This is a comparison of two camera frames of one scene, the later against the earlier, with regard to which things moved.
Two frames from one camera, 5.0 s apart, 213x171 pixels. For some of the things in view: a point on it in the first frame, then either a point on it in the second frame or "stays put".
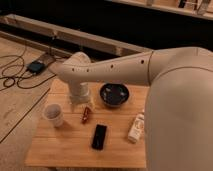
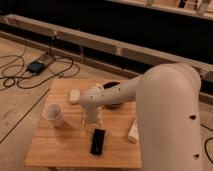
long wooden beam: (70, 36) stays put
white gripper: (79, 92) → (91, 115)
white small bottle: (136, 130) stays put
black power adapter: (36, 66) stays put
